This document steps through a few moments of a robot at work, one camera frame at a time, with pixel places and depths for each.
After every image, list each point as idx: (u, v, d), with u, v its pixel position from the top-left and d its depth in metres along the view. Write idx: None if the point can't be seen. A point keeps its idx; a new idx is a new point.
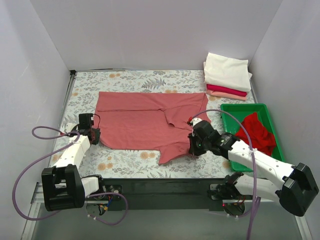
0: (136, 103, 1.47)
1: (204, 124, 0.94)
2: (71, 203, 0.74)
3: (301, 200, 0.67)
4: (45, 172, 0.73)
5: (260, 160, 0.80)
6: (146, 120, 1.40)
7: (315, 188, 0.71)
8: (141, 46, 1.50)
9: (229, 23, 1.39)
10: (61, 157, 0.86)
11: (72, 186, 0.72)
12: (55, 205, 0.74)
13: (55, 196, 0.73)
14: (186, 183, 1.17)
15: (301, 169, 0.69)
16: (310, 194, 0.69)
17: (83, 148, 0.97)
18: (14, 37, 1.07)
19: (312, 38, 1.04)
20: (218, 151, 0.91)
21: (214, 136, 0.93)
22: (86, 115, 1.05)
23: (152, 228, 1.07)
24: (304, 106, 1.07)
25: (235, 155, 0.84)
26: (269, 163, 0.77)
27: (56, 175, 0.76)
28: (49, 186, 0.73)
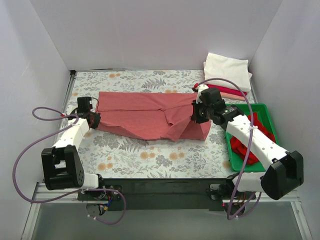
0: (136, 103, 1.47)
1: (213, 91, 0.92)
2: (72, 182, 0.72)
3: (282, 186, 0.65)
4: (45, 151, 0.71)
5: (256, 138, 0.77)
6: (146, 120, 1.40)
7: (300, 180, 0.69)
8: (141, 46, 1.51)
9: (229, 24, 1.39)
10: (60, 138, 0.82)
11: (72, 164, 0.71)
12: (56, 184, 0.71)
13: (55, 175, 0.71)
14: (186, 183, 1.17)
15: (293, 155, 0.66)
16: (293, 183, 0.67)
17: (83, 131, 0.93)
18: (14, 37, 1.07)
19: (312, 38, 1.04)
20: (217, 120, 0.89)
21: (220, 105, 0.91)
22: (84, 98, 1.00)
23: (152, 228, 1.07)
24: (304, 106, 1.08)
25: (235, 128, 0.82)
26: (264, 143, 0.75)
27: (55, 156, 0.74)
28: (48, 166, 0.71)
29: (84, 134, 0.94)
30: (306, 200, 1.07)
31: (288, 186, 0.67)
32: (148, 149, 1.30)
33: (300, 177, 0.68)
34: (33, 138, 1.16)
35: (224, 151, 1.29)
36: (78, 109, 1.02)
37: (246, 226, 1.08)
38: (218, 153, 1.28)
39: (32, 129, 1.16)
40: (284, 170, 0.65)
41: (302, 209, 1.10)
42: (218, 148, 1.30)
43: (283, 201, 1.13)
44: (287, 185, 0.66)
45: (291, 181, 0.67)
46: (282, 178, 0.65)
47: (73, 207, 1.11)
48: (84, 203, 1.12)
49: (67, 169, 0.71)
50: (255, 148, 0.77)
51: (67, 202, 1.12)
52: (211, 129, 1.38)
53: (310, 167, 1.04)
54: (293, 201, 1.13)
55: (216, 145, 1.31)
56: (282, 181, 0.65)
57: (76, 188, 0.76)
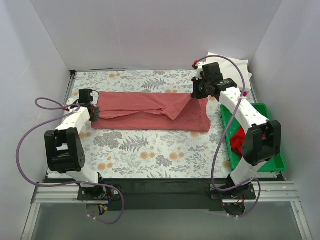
0: (136, 103, 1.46)
1: (214, 64, 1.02)
2: (72, 164, 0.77)
3: (258, 149, 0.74)
4: (49, 133, 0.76)
5: (243, 106, 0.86)
6: (146, 120, 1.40)
7: (276, 150, 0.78)
8: (141, 46, 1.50)
9: (229, 24, 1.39)
10: (63, 122, 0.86)
11: (74, 145, 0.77)
12: (58, 165, 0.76)
13: (57, 156, 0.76)
14: (186, 183, 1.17)
15: (272, 124, 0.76)
16: (270, 151, 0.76)
17: (83, 118, 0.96)
18: (14, 37, 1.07)
19: (311, 38, 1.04)
20: (212, 90, 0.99)
21: (217, 77, 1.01)
22: (86, 91, 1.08)
23: (152, 228, 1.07)
24: (304, 106, 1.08)
25: (226, 97, 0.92)
26: (248, 111, 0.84)
27: (57, 138, 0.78)
28: (51, 147, 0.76)
29: (84, 122, 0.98)
30: (306, 201, 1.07)
31: (265, 152, 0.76)
32: (148, 149, 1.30)
33: (276, 147, 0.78)
34: (33, 138, 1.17)
35: (224, 151, 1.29)
36: (79, 100, 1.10)
37: (245, 226, 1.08)
38: (218, 153, 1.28)
39: (32, 129, 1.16)
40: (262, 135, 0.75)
41: (302, 209, 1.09)
42: None
43: (282, 201, 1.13)
44: (264, 150, 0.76)
45: (269, 148, 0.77)
46: (260, 142, 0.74)
47: (73, 207, 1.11)
48: (84, 202, 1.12)
49: (69, 150, 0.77)
50: (240, 115, 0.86)
51: (67, 202, 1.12)
52: (211, 129, 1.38)
53: (310, 167, 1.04)
54: (293, 201, 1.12)
55: (216, 145, 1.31)
56: (261, 145, 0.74)
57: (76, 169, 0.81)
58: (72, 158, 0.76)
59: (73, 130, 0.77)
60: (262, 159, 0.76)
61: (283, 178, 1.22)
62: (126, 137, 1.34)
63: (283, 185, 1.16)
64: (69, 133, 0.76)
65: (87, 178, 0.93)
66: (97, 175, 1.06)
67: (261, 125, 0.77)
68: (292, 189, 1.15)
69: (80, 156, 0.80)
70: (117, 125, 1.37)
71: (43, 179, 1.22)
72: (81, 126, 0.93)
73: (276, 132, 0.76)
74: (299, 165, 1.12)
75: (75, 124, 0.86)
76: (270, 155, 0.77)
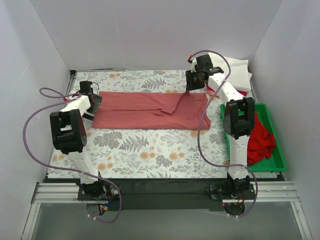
0: (136, 102, 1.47)
1: (204, 55, 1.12)
2: (76, 142, 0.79)
3: (235, 121, 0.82)
4: (53, 113, 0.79)
5: (226, 86, 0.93)
6: (146, 119, 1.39)
7: (252, 124, 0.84)
8: (141, 46, 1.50)
9: (229, 23, 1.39)
10: (67, 105, 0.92)
11: (77, 124, 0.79)
12: (62, 143, 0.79)
13: (61, 135, 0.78)
14: (186, 183, 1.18)
15: (247, 99, 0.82)
16: (247, 124, 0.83)
17: (84, 105, 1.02)
18: (14, 37, 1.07)
19: (311, 38, 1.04)
20: (202, 77, 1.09)
21: (208, 65, 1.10)
22: (86, 82, 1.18)
23: (152, 229, 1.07)
24: (304, 106, 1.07)
25: (212, 81, 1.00)
26: (229, 90, 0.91)
27: (61, 119, 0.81)
28: (56, 126, 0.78)
29: (86, 108, 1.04)
30: (306, 201, 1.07)
31: (242, 124, 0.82)
32: (148, 149, 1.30)
33: (252, 120, 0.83)
34: (33, 138, 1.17)
35: (224, 151, 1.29)
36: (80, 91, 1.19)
37: (245, 226, 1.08)
38: (218, 153, 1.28)
39: (32, 129, 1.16)
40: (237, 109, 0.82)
41: (302, 209, 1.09)
42: (218, 148, 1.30)
43: (283, 201, 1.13)
44: (240, 122, 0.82)
45: (245, 121, 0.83)
46: (235, 114, 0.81)
47: (73, 207, 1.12)
48: (84, 202, 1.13)
49: (72, 129, 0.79)
50: (222, 94, 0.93)
51: (67, 202, 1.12)
52: (211, 129, 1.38)
53: (310, 167, 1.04)
54: (293, 201, 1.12)
55: (216, 145, 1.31)
56: (236, 117, 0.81)
57: (79, 149, 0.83)
58: (75, 136, 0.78)
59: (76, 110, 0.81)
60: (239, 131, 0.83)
61: (283, 178, 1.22)
62: (126, 136, 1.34)
63: (283, 185, 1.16)
64: (72, 114, 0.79)
65: (87, 168, 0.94)
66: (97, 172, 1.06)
67: (238, 101, 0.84)
68: (292, 189, 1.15)
69: (82, 135, 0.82)
70: (117, 124, 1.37)
71: (43, 179, 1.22)
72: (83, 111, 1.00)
73: (251, 107, 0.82)
74: (299, 165, 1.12)
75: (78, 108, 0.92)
76: (247, 128, 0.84)
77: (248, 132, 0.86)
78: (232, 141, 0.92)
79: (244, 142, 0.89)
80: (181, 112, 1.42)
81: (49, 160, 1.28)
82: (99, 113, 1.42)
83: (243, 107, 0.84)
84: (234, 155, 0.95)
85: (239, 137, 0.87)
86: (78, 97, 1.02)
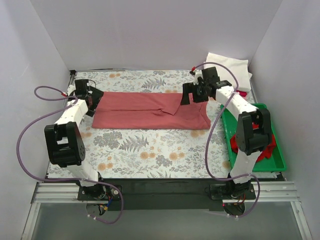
0: (136, 103, 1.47)
1: (211, 68, 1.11)
2: (73, 157, 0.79)
3: (249, 134, 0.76)
4: (49, 127, 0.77)
5: (236, 98, 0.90)
6: (146, 119, 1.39)
7: (268, 139, 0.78)
8: (141, 46, 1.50)
9: (229, 23, 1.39)
10: (62, 116, 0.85)
11: (73, 139, 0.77)
12: (59, 158, 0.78)
13: (58, 150, 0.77)
14: (186, 183, 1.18)
15: (262, 111, 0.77)
16: (262, 139, 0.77)
17: (81, 111, 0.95)
18: (15, 37, 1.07)
19: (312, 37, 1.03)
20: (208, 90, 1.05)
21: (214, 79, 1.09)
22: (82, 81, 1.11)
23: (152, 229, 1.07)
24: (305, 106, 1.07)
25: (220, 94, 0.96)
26: (240, 102, 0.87)
27: (57, 132, 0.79)
28: (52, 141, 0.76)
29: (82, 114, 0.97)
30: (306, 201, 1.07)
31: (257, 139, 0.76)
32: (148, 149, 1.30)
33: (268, 134, 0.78)
34: (33, 138, 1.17)
35: (224, 151, 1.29)
36: (76, 92, 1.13)
37: (245, 226, 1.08)
38: (218, 153, 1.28)
39: (32, 130, 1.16)
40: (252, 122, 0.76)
41: (302, 209, 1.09)
42: (218, 148, 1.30)
43: (283, 201, 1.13)
44: (255, 137, 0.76)
45: (261, 136, 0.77)
46: (251, 128, 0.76)
47: (73, 207, 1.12)
48: (84, 202, 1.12)
49: (69, 144, 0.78)
50: (233, 107, 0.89)
51: (67, 202, 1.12)
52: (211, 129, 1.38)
53: (310, 168, 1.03)
54: (293, 201, 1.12)
55: (216, 145, 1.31)
56: (251, 130, 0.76)
57: (77, 163, 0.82)
58: (73, 152, 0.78)
59: (72, 124, 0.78)
60: (254, 146, 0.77)
61: (283, 178, 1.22)
62: (126, 137, 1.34)
63: (283, 185, 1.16)
64: (69, 127, 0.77)
65: (87, 175, 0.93)
66: (97, 175, 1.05)
67: (252, 112, 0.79)
68: (292, 189, 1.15)
69: (80, 149, 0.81)
70: (117, 124, 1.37)
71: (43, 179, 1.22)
72: (79, 120, 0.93)
73: (266, 119, 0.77)
74: (299, 165, 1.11)
75: (75, 118, 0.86)
76: (263, 143, 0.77)
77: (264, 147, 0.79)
78: (241, 155, 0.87)
79: (254, 157, 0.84)
80: (181, 112, 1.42)
81: (49, 160, 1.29)
82: (99, 113, 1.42)
83: (257, 120, 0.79)
84: (241, 166, 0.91)
85: (251, 153, 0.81)
86: (75, 101, 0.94)
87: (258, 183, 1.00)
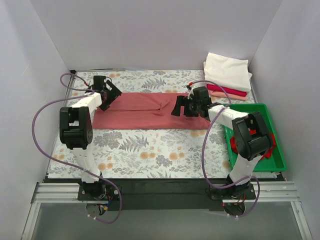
0: (136, 103, 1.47)
1: (202, 89, 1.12)
2: (80, 139, 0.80)
3: (249, 139, 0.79)
4: (63, 109, 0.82)
5: (226, 111, 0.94)
6: (147, 120, 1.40)
7: (268, 141, 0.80)
8: (140, 46, 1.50)
9: (229, 23, 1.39)
10: (78, 102, 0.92)
11: (84, 121, 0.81)
12: (68, 139, 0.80)
13: (68, 130, 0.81)
14: (186, 183, 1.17)
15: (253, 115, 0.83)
16: (261, 141, 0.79)
17: (95, 103, 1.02)
18: (14, 37, 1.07)
19: (312, 38, 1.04)
20: (202, 113, 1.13)
21: (207, 101, 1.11)
22: (99, 76, 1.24)
23: (152, 228, 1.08)
24: (304, 106, 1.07)
25: (212, 112, 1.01)
26: (233, 112, 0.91)
27: (71, 115, 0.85)
28: (64, 120, 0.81)
29: (96, 107, 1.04)
30: (307, 201, 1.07)
31: (257, 141, 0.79)
32: (148, 149, 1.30)
33: (265, 137, 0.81)
34: (33, 138, 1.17)
35: (224, 151, 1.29)
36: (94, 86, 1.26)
37: (245, 226, 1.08)
38: (218, 153, 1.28)
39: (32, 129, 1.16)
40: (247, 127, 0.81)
41: (302, 209, 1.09)
42: (218, 148, 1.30)
43: (283, 201, 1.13)
44: (255, 140, 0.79)
45: (259, 139, 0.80)
46: (247, 132, 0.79)
47: (73, 207, 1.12)
48: (84, 202, 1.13)
49: (79, 126, 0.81)
50: (224, 118, 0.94)
51: (67, 202, 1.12)
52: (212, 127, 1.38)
53: (310, 168, 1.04)
54: (293, 201, 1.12)
55: (216, 145, 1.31)
56: (248, 134, 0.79)
57: (83, 147, 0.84)
58: (81, 133, 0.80)
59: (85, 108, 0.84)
60: (256, 150, 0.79)
61: (283, 178, 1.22)
62: (126, 137, 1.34)
63: (283, 185, 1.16)
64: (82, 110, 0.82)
65: (89, 166, 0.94)
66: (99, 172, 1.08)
67: (245, 117, 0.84)
68: (293, 189, 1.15)
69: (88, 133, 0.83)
70: (117, 125, 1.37)
71: (43, 179, 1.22)
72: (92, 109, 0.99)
73: (259, 122, 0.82)
74: (300, 165, 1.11)
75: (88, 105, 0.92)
76: (262, 145, 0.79)
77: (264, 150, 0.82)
78: (243, 160, 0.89)
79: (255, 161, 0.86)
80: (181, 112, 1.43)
81: (49, 161, 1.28)
82: (99, 113, 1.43)
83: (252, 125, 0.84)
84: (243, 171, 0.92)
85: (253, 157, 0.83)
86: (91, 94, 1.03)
87: (257, 182, 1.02)
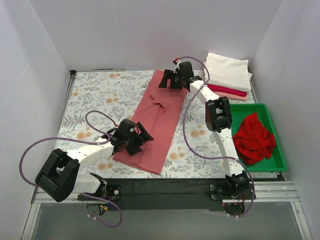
0: (146, 115, 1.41)
1: (186, 63, 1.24)
2: (52, 193, 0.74)
3: (215, 118, 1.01)
4: (56, 152, 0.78)
5: (203, 90, 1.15)
6: (166, 124, 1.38)
7: (229, 118, 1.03)
8: (140, 46, 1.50)
9: (229, 24, 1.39)
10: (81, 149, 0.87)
11: (63, 177, 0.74)
12: (42, 185, 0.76)
13: (47, 177, 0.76)
14: (186, 183, 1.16)
15: (222, 99, 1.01)
16: (224, 119, 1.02)
17: (101, 153, 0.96)
18: (14, 37, 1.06)
19: (311, 38, 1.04)
20: (185, 85, 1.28)
21: (189, 74, 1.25)
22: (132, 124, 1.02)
23: (152, 228, 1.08)
24: (304, 106, 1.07)
25: (193, 87, 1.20)
26: (207, 92, 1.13)
27: (62, 160, 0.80)
28: (49, 165, 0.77)
29: (101, 156, 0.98)
30: (307, 201, 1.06)
31: (221, 119, 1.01)
32: None
33: (228, 116, 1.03)
34: (33, 138, 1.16)
35: None
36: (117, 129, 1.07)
37: (245, 226, 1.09)
38: (218, 153, 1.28)
39: (31, 129, 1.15)
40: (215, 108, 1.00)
41: (302, 209, 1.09)
42: (218, 148, 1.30)
43: (282, 201, 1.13)
44: (219, 119, 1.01)
45: (223, 118, 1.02)
46: (214, 112, 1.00)
47: (73, 207, 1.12)
48: (84, 202, 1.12)
49: (58, 179, 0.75)
50: (202, 96, 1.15)
51: (67, 202, 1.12)
52: (198, 108, 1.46)
53: (310, 168, 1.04)
54: (293, 201, 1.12)
55: (216, 145, 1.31)
56: (215, 115, 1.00)
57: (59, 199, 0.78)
58: (53, 188, 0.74)
59: (73, 166, 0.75)
60: (220, 125, 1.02)
61: (283, 178, 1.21)
62: None
63: (283, 185, 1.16)
64: (69, 163, 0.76)
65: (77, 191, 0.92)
66: (96, 188, 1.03)
67: (216, 100, 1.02)
68: (293, 189, 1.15)
69: (65, 190, 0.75)
70: (161, 156, 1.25)
71: None
72: (93, 159, 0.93)
73: (226, 104, 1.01)
74: (299, 165, 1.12)
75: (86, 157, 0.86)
76: (225, 121, 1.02)
77: (229, 126, 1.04)
78: (218, 137, 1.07)
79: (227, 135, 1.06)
80: (166, 90, 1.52)
81: None
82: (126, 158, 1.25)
83: (220, 105, 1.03)
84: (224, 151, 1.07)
85: (221, 131, 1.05)
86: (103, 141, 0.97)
87: (251, 180, 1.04)
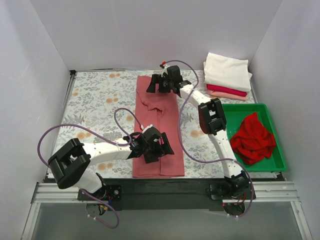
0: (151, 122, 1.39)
1: (174, 68, 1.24)
2: (57, 179, 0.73)
3: (208, 120, 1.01)
4: (74, 141, 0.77)
5: (194, 94, 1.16)
6: (171, 127, 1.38)
7: (223, 119, 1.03)
8: (140, 46, 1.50)
9: (229, 24, 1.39)
10: (97, 146, 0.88)
11: (72, 169, 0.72)
12: (52, 167, 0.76)
13: (58, 161, 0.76)
14: (186, 183, 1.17)
15: (214, 101, 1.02)
16: (218, 121, 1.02)
17: (116, 154, 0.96)
18: (14, 37, 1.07)
19: (311, 38, 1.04)
20: (174, 90, 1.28)
21: (178, 79, 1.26)
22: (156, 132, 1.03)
23: (152, 228, 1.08)
24: (304, 106, 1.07)
25: (183, 91, 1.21)
26: (199, 96, 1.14)
27: (77, 149, 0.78)
28: (63, 151, 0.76)
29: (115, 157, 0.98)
30: (307, 201, 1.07)
31: (215, 121, 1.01)
32: None
33: (222, 117, 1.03)
34: (33, 138, 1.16)
35: None
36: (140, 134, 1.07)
37: (245, 226, 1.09)
38: None
39: (31, 129, 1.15)
40: (208, 110, 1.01)
41: (302, 209, 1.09)
42: None
43: (282, 201, 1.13)
44: (213, 121, 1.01)
45: (217, 119, 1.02)
46: (207, 115, 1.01)
47: (73, 207, 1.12)
48: (84, 202, 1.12)
49: (67, 168, 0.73)
50: (193, 100, 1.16)
51: (67, 202, 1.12)
52: None
53: (310, 168, 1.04)
54: (293, 201, 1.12)
55: None
56: (208, 117, 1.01)
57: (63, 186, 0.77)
58: (60, 175, 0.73)
59: (84, 161, 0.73)
60: (214, 127, 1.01)
61: (283, 178, 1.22)
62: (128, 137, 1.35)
63: (283, 185, 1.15)
64: (82, 157, 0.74)
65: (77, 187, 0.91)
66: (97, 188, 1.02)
67: (208, 103, 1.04)
68: (293, 189, 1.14)
69: (70, 180, 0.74)
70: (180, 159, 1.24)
71: (43, 179, 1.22)
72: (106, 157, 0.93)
73: (218, 106, 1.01)
74: (299, 165, 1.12)
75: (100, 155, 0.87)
76: (219, 123, 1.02)
77: (223, 127, 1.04)
78: (213, 140, 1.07)
79: (224, 137, 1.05)
80: (155, 93, 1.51)
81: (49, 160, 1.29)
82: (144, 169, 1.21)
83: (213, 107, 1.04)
84: (221, 153, 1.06)
85: (217, 133, 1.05)
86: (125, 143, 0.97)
87: (251, 183, 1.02)
